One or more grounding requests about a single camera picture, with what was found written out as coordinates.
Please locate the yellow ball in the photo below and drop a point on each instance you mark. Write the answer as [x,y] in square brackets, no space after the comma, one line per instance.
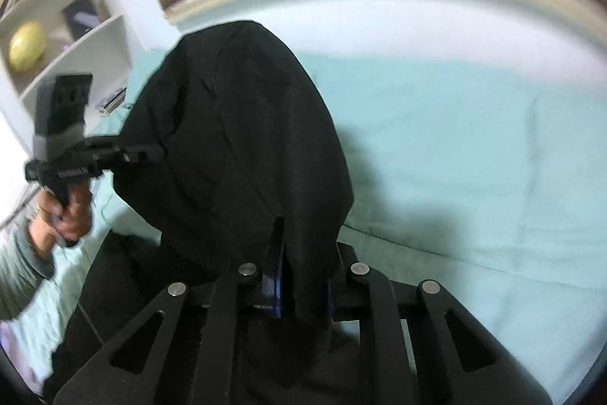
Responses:
[27,47]

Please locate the dark box on shelf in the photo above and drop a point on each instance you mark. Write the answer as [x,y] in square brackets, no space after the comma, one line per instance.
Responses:
[80,16]

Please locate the white bookshelf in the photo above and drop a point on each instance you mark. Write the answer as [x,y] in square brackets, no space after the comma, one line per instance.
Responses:
[90,44]

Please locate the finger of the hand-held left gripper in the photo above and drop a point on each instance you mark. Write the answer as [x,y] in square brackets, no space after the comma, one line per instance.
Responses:
[140,152]

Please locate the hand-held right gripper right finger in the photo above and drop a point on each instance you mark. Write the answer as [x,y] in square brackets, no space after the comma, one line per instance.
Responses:
[360,291]

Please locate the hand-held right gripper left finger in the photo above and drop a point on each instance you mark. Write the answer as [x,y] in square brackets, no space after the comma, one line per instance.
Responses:
[277,286]

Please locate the stack of magazines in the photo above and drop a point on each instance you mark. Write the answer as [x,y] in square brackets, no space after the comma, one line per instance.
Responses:
[113,101]

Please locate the teal quilted blanket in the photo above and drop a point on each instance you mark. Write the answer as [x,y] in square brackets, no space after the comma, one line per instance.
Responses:
[450,149]

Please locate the black hooded jacket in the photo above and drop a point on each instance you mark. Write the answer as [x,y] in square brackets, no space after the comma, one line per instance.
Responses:
[237,139]

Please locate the person's left forearm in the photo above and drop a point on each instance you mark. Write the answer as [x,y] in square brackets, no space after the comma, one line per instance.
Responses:
[19,272]

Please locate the person's left hand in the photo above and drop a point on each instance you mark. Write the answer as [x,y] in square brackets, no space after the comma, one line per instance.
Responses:
[71,220]

